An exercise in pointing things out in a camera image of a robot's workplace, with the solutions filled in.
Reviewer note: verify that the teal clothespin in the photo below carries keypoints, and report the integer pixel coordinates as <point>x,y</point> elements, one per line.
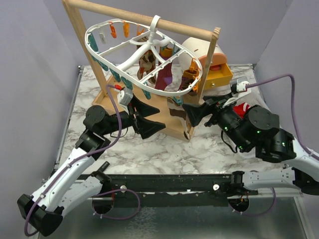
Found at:
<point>147,94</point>
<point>127,83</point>

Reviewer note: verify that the beige brown striped sock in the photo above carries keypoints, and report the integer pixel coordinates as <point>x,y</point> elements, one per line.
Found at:
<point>177,111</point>

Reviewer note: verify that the orange clothespin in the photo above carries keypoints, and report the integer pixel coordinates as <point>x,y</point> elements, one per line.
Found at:
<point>193,69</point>

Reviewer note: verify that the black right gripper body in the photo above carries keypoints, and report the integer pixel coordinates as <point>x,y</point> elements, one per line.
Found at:
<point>224,117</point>

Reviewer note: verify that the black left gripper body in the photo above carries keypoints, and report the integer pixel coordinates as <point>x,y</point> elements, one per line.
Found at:
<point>132,111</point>

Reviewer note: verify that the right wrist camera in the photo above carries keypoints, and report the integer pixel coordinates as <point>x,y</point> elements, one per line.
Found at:
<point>239,89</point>

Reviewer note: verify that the argyle patterned sock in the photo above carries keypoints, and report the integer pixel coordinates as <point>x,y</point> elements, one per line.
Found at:
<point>147,63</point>

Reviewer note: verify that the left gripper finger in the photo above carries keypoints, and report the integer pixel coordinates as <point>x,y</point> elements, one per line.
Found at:
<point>147,128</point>
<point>147,110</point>

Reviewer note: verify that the red white striped sock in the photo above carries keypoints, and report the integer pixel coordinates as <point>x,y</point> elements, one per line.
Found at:
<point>241,109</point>

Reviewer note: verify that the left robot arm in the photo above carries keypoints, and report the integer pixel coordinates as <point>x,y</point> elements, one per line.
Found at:
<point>45,208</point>

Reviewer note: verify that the white plastic basket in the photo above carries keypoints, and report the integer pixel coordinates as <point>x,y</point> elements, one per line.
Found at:
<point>254,98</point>

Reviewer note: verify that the wooden hanger rack stand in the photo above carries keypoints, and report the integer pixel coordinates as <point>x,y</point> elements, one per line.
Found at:
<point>134,50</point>

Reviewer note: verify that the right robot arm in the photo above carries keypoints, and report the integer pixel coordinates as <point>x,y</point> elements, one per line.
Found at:
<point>259,130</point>

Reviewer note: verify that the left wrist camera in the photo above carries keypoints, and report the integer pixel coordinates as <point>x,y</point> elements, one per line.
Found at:
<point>124,95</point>

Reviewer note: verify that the maroon striped sock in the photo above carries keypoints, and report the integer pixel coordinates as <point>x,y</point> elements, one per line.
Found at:
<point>164,77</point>
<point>188,78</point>

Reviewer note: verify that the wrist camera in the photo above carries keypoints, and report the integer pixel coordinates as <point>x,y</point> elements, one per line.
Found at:
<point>239,89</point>
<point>124,95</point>

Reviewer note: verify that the white oval clip hanger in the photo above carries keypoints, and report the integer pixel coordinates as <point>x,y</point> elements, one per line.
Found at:
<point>156,41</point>

